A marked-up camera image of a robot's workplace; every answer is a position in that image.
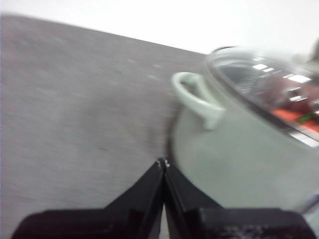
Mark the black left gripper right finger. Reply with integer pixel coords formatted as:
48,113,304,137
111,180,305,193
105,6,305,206
163,160,319,239

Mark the orange pumpkin with green stem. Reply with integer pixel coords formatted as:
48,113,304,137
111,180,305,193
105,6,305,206
271,107,319,134

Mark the pale green electric steamer pot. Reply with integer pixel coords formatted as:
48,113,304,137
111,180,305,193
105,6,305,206
165,71,319,239

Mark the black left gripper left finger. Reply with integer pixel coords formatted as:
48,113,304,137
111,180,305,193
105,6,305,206
11,158,166,239

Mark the glass lid with green knob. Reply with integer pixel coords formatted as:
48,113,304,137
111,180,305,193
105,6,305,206
204,37,319,148

